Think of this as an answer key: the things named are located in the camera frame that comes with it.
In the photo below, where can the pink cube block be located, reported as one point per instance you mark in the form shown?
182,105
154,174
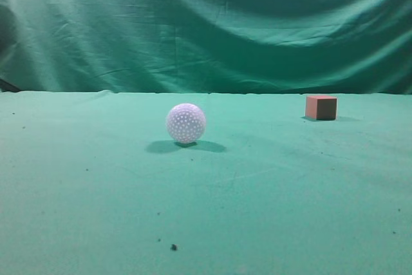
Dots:
321,107

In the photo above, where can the white dimpled ball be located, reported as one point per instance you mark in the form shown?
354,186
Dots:
185,123

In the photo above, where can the green fabric backdrop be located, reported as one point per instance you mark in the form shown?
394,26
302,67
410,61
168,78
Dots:
207,46

